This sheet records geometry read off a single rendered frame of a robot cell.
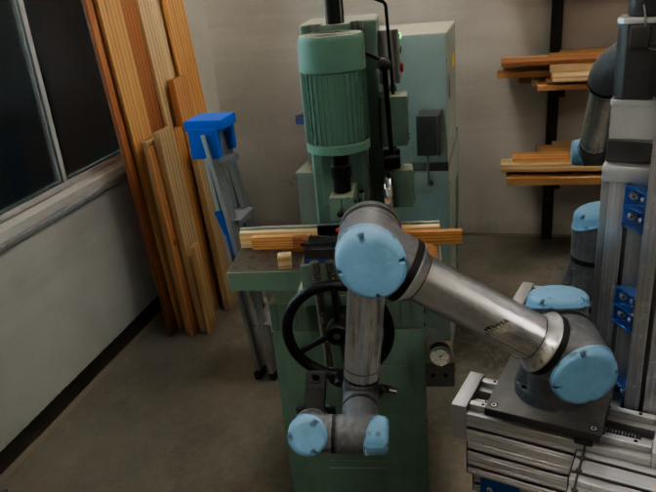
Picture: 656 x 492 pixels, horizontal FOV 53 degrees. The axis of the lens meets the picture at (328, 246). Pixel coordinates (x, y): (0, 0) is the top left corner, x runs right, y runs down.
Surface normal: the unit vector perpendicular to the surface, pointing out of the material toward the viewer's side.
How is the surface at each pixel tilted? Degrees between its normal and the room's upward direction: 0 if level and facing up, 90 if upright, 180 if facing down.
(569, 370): 94
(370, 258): 86
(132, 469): 0
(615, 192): 90
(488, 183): 90
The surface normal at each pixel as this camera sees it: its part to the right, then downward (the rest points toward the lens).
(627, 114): -0.48, 0.38
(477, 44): -0.24, 0.40
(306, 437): -0.05, -0.13
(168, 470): -0.08, -0.92
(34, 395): 0.97, 0.02
